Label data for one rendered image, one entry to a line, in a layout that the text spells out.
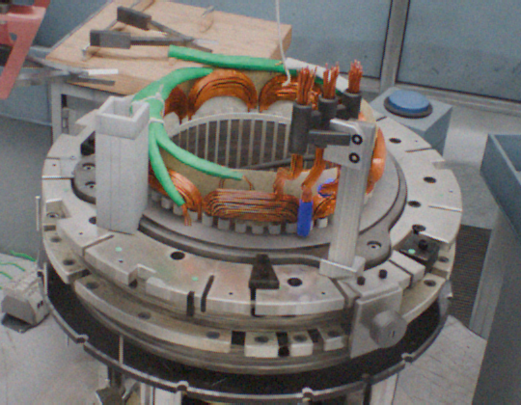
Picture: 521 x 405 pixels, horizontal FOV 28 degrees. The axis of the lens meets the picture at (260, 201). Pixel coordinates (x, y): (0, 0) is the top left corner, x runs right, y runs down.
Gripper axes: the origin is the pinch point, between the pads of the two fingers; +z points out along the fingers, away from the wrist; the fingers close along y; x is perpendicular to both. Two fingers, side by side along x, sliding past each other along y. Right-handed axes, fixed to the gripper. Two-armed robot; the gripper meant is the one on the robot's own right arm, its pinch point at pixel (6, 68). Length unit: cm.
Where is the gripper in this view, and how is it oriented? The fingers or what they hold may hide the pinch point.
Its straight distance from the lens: 77.4
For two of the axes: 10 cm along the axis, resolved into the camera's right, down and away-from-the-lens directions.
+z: -1.1, 8.3, 5.4
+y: 0.0, 5.4, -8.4
